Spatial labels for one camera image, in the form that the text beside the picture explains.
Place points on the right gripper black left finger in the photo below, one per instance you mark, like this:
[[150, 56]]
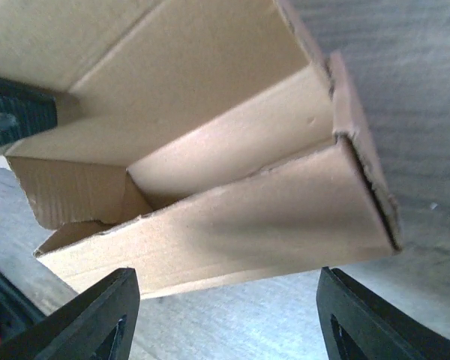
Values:
[[99, 323]]

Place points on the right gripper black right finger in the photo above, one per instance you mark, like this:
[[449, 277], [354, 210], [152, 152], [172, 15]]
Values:
[[356, 323]]

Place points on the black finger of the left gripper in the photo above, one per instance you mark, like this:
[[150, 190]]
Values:
[[24, 112]]

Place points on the small cardboard box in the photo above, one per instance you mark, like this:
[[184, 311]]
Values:
[[202, 143]]

